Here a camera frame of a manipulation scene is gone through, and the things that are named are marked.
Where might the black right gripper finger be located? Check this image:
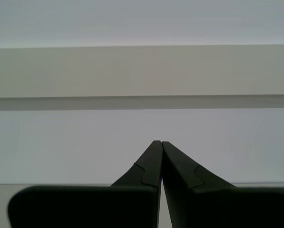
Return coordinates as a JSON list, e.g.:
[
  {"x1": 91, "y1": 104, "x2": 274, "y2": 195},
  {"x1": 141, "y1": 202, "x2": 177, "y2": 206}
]
[
  {"x1": 7, "y1": 140, "x2": 162, "y2": 228},
  {"x1": 161, "y1": 141, "x2": 284, "y2": 228}
]

